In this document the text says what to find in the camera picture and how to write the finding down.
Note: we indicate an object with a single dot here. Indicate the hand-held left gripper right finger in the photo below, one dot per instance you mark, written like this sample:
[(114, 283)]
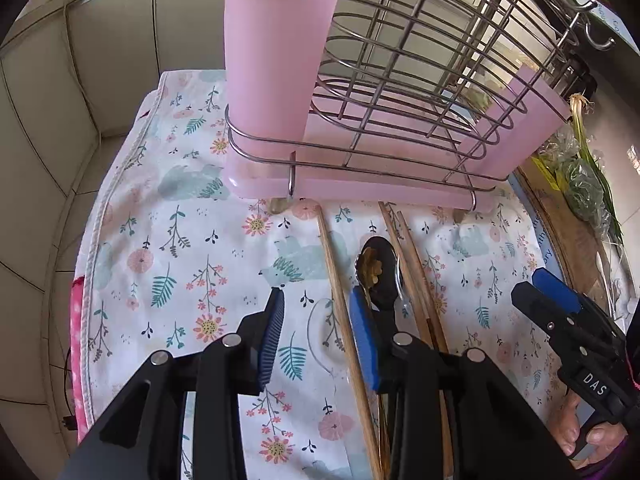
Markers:
[(364, 340)]

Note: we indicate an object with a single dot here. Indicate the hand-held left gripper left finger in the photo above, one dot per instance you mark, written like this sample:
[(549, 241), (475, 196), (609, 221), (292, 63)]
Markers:
[(272, 332)]

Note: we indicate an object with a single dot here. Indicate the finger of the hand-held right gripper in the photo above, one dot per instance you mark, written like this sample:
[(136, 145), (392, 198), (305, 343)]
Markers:
[(552, 282), (532, 302)]

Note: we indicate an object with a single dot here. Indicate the wooden chopstick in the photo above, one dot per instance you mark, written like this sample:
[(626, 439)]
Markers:
[(415, 260), (345, 330), (395, 240)]

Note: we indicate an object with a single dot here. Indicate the clear plastic spoon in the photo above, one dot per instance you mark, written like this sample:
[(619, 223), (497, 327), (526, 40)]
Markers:
[(322, 335)]

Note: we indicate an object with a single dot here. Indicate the pink wide utensil cup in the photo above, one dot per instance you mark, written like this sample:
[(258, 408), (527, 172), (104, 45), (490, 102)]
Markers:
[(530, 125)]

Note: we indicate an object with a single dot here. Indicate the pink round utensil cup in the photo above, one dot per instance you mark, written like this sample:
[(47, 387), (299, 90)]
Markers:
[(270, 85)]

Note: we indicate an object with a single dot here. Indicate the person's right hand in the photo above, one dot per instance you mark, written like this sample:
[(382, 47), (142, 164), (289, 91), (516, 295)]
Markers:
[(567, 427)]

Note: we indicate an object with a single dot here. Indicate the plastic bag of vegetables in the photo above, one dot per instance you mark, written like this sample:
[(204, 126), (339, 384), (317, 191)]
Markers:
[(580, 185)]

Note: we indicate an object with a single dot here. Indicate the floral printed cloth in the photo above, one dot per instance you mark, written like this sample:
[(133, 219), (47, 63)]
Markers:
[(200, 240)]

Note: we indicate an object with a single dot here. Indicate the pink drip tray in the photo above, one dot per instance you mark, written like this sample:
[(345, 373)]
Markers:
[(380, 192)]

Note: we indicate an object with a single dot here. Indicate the green onion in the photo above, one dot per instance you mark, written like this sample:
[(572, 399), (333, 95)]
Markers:
[(585, 130)]

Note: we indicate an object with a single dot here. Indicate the pink cloth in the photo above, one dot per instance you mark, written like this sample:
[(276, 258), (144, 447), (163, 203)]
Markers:
[(77, 340)]

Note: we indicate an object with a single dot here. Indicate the black plug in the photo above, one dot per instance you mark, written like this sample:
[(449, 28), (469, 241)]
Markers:
[(68, 421)]

